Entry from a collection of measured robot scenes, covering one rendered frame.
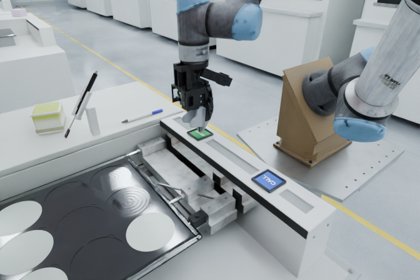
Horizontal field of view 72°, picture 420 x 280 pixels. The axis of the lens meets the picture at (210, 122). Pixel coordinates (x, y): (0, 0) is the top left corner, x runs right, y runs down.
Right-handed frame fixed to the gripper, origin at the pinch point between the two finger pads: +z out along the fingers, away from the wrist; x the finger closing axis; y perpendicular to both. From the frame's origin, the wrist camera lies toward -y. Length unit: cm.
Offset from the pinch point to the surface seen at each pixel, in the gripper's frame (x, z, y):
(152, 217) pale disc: 13.8, 8.1, 24.1
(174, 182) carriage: 4.8, 10.1, 13.1
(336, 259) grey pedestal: 21, 97, -72
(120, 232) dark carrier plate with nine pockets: 13.3, 8.1, 31.4
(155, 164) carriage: -5.1, 10.1, 13.3
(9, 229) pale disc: -2, 8, 50
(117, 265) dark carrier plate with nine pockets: 20.1, 8.2, 34.7
